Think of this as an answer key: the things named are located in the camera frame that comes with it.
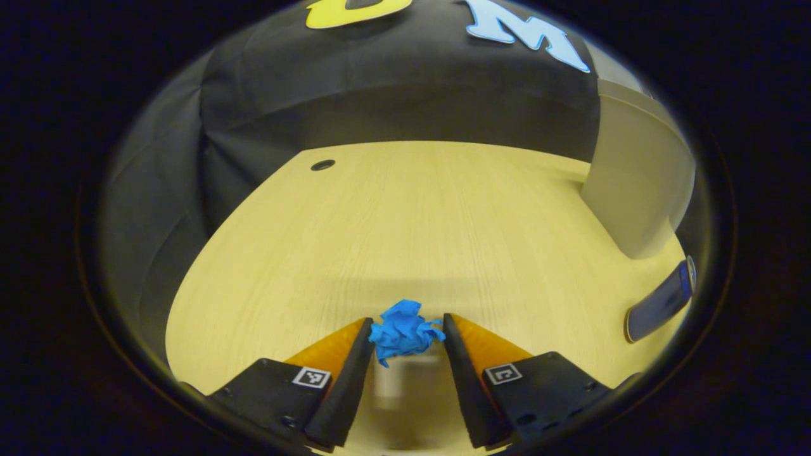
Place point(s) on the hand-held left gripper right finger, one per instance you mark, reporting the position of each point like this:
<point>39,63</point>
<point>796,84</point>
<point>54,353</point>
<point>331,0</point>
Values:
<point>469,392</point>

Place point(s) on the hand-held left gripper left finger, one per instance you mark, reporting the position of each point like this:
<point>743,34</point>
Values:
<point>348,392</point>

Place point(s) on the blue paper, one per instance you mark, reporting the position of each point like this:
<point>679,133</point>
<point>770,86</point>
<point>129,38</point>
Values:
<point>402,332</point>

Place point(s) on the dark blue pop can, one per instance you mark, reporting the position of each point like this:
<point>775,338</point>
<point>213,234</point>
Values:
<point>659,304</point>

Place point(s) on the white desktop garbage bin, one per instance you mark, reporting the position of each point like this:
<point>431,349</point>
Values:
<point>633,171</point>

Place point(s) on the black backdrop cloth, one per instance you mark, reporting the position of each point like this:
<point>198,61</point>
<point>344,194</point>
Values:
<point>380,95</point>

